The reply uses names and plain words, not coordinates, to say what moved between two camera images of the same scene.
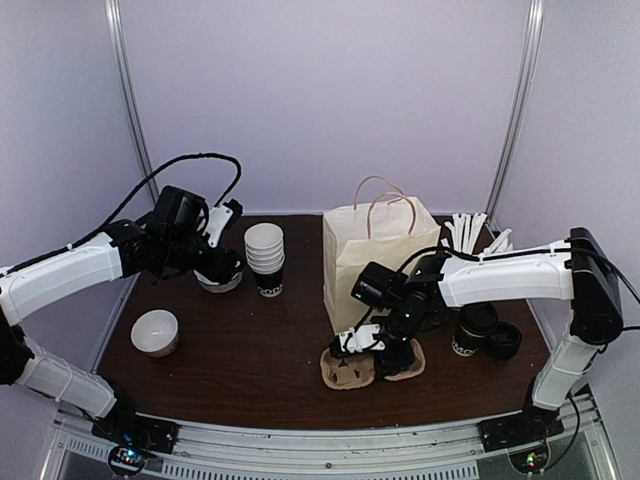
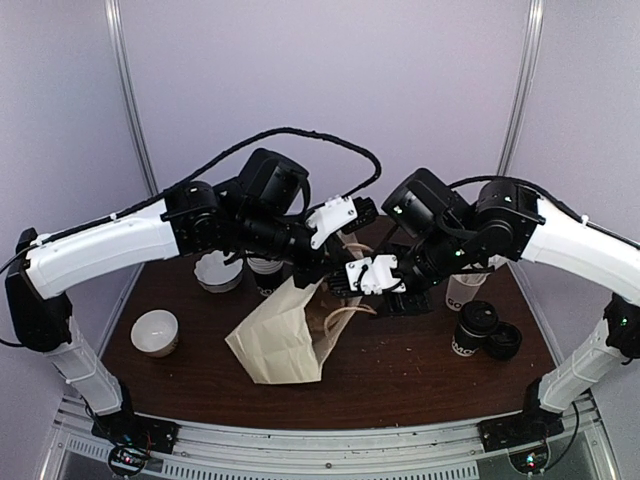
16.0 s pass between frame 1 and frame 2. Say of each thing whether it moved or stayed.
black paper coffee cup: stayed
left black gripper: moved
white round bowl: stayed
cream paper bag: moved
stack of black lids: stayed
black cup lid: stayed
